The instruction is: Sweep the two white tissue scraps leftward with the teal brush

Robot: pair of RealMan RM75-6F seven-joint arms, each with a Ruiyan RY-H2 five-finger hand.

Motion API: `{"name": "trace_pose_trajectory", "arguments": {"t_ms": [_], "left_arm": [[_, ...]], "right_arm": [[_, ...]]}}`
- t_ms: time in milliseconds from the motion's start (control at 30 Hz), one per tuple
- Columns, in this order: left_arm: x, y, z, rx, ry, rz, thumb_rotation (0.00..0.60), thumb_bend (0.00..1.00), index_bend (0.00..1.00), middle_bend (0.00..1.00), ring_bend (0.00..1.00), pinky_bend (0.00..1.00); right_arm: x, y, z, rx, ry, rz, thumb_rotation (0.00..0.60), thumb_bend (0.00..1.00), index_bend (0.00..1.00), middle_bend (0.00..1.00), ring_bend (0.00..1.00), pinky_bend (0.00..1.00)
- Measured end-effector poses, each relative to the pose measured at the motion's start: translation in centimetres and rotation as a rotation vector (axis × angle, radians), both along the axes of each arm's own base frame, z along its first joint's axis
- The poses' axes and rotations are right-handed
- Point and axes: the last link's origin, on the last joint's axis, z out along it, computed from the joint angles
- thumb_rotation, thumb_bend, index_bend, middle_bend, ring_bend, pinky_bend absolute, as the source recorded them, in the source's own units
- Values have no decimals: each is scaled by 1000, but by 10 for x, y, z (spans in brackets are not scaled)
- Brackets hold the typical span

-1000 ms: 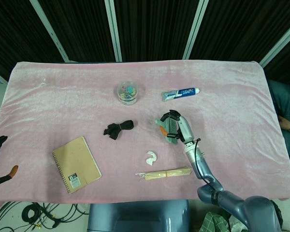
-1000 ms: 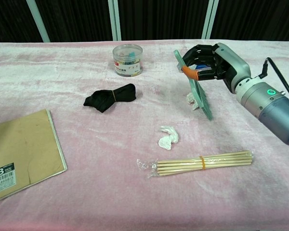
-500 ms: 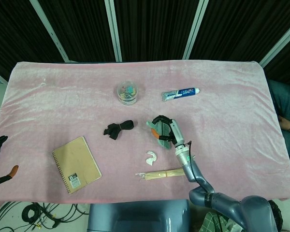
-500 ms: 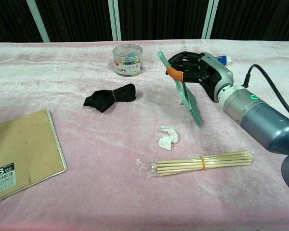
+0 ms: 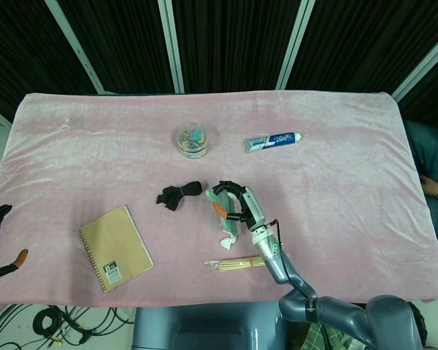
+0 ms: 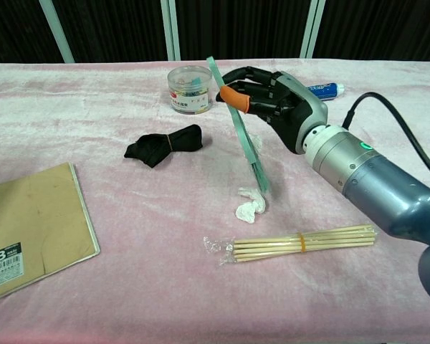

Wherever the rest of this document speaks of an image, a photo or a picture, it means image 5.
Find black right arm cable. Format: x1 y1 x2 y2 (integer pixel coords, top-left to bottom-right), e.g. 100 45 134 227
266 218 331 350

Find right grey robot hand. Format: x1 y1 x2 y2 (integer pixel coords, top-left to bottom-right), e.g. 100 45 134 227
211 181 268 233

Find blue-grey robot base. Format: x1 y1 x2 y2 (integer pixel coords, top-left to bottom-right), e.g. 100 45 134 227
132 300 289 350

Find brown spiral notebook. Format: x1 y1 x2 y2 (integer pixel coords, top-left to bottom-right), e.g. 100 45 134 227
77 205 155 294

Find black floor cables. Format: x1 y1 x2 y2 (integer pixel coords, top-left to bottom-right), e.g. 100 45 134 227
0 304 136 350

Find person in blue jeans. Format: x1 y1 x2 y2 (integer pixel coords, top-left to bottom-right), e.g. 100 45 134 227
404 109 438 237

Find green checked cloth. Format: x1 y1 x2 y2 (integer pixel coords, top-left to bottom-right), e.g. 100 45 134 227
301 322 346 350

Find bundle of wooden sticks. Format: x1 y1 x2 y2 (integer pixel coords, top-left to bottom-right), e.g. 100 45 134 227
204 254 268 274

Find teal bristle brush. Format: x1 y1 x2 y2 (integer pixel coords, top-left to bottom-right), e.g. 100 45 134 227
205 189 242 235

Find blue white toothpaste tube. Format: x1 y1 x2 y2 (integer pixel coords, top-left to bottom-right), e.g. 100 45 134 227
243 131 303 155

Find white partition frame post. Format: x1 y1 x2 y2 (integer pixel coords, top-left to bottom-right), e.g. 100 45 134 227
391 26 438 102
45 0 106 94
156 0 185 94
275 0 317 90

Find clear jar of clips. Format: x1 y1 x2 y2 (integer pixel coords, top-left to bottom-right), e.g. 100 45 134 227
176 122 210 160

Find pink velvet tablecloth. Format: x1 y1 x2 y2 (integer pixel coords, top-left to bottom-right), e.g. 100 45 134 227
0 90 438 308

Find white crumpled bag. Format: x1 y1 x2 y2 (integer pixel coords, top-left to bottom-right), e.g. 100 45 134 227
341 333 369 350

